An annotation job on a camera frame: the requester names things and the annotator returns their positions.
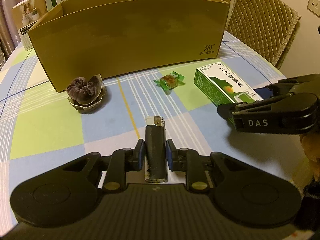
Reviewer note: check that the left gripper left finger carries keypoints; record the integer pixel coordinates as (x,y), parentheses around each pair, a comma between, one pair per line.
(119,163)

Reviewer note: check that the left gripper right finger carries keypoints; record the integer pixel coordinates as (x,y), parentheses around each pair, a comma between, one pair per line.
(188,161)

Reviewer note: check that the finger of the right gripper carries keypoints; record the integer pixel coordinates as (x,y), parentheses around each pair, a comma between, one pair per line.
(296,85)
(255,113)

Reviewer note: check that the green medicine box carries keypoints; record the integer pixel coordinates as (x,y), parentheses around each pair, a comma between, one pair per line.
(221,85)

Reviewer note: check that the black lighter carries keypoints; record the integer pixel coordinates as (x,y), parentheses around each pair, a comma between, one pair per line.
(156,163)

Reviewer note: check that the green candy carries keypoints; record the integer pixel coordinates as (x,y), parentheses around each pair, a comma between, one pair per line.
(170,81)

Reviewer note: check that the dark velvet scrunchie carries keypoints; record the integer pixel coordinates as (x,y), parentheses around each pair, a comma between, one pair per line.
(86,96)

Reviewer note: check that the person's right hand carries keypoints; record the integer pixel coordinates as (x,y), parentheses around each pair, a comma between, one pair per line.
(311,146)

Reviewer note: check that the quilted tan chair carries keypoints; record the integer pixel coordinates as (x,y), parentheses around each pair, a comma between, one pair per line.
(266,26)

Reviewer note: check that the large open cardboard box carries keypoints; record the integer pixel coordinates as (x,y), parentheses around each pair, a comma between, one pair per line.
(82,38)

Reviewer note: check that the white product box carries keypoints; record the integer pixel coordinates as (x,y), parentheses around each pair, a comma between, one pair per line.
(25,15)

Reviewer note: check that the mauve curtain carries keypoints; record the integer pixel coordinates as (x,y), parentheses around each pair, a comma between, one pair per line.
(9,35)

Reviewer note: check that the wall socket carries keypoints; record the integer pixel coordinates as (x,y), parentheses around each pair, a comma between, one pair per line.
(314,7)

